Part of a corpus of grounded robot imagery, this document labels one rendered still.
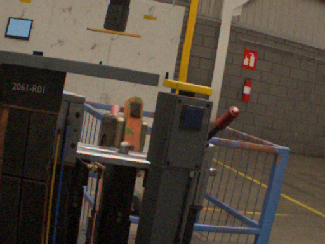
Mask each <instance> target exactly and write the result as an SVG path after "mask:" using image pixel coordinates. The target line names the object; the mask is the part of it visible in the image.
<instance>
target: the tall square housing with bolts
mask: <svg viewBox="0 0 325 244"><path fill-rule="evenodd" d="M85 99H86V97H85V96H84V95H80V94H78V93H75V92H72V91H63V97H62V104H61V108H60V112H59V113H58V116H56V121H55V128H54V132H53V143H52V147H51V158H50V162H49V167H48V170H49V172H48V181H45V182H46V183H47V189H46V199H45V200H46V202H45V209H44V218H43V219H44V222H43V233H42V240H41V242H42V243H41V244H65V241H66V235H67V233H66V231H67V227H65V217H66V216H65V213H66V210H67V208H66V206H67V197H68V193H69V191H68V190H69V183H70V173H71V167H72V166H73V167H74V168H75V167H76V154H77V147H78V142H79V132H80V128H81V121H82V116H83V109H84V103H85Z"/></svg>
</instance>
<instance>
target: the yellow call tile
mask: <svg viewBox="0 0 325 244"><path fill-rule="evenodd" d="M163 86H164V87H167V88H173V89H177V90H179V91H178V94H179V95H181V96H184V97H192V98H195V94H196V93H199V94H202V95H209V96H211V95H212V92H213V89H212V88H210V87H207V86H201V85H195V84H190V83H183V82H179V81H172V80H167V79H165V80H164V83H163Z"/></svg>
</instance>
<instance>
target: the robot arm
mask: <svg viewBox="0 0 325 244"><path fill-rule="evenodd" d="M130 2H131V0H110V4H109V5H108V7H107V13H106V17H105V23H104V25H103V28H104V29H106V30H115V31H121V32H124V31H125V30H126V26H127V22H128V15H129V4H130Z"/></svg>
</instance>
